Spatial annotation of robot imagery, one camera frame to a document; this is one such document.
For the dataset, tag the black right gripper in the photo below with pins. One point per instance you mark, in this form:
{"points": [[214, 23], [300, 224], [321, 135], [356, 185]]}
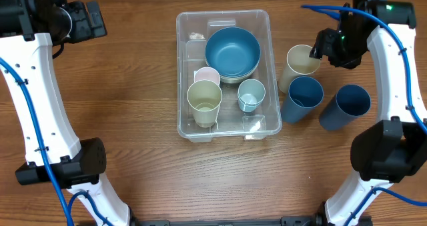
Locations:
{"points": [[322, 46]]}

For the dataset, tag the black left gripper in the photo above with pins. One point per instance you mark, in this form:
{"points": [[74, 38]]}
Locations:
{"points": [[83, 29]]}

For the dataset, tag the tall cream cup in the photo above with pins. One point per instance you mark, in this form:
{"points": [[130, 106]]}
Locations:
{"points": [[204, 98], [298, 63]]}

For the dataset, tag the tall blue cup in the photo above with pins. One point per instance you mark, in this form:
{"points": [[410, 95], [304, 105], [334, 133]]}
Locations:
{"points": [[304, 94], [349, 103]]}

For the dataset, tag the small grey cup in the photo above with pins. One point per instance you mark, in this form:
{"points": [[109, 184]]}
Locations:
{"points": [[251, 91]]}

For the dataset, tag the dark blue bowl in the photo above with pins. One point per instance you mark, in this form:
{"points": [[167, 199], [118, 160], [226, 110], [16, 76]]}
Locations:
{"points": [[233, 52]]}

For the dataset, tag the cream bowl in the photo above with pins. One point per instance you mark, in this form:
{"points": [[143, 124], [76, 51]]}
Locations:
{"points": [[233, 79]]}

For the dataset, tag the small pink cup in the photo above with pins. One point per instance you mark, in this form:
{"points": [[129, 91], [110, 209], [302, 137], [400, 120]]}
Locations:
{"points": [[207, 73]]}

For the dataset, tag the small light blue cup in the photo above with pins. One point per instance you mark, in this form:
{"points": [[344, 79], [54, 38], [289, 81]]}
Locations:
{"points": [[246, 107]]}

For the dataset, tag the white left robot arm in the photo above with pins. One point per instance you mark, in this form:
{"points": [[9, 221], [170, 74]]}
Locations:
{"points": [[33, 34]]}

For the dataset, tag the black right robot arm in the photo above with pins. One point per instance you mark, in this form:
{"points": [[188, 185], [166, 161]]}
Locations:
{"points": [[395, 146]]}

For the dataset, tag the clear plastic storage bin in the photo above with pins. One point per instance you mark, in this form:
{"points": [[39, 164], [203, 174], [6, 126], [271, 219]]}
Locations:
{"points": [[193, 29]]}

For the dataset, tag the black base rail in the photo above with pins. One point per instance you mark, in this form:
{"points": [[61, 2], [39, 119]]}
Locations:
{"points": [[284, 221]]}

